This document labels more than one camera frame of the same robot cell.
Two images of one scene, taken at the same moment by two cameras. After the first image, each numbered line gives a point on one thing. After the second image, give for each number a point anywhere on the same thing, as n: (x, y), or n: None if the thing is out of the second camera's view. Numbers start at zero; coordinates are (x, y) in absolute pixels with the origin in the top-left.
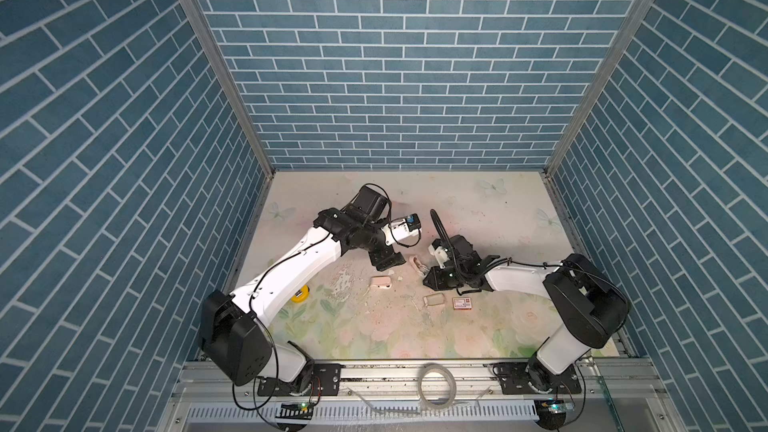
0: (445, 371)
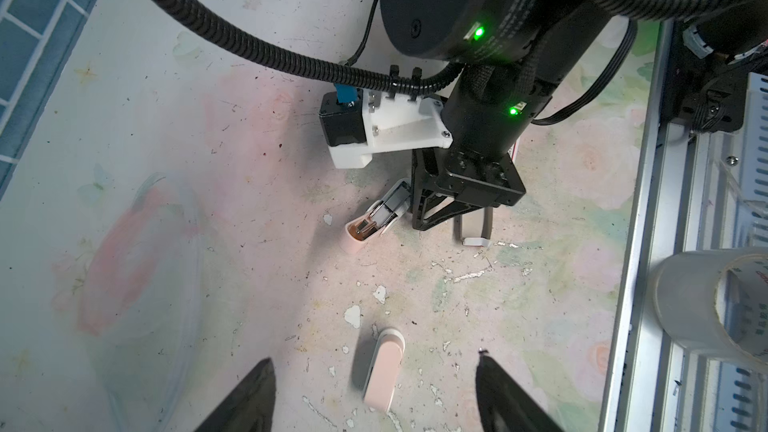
0: (715, 302)
